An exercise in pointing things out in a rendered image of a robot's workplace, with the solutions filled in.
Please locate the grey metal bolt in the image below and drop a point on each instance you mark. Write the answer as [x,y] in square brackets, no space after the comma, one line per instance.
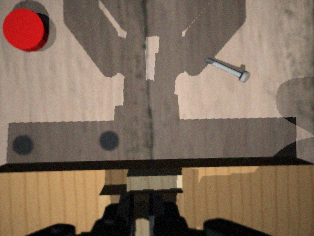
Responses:
[230,70]

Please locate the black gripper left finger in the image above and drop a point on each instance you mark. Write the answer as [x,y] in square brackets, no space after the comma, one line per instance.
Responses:
[119,225]

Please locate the light wooden bench board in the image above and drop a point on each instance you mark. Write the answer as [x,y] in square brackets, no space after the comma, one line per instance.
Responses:
[274,195]

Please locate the small wooden block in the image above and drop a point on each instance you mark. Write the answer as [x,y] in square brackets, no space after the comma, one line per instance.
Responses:
[111,194]

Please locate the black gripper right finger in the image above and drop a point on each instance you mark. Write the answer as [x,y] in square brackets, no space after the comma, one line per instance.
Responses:
[163,224]

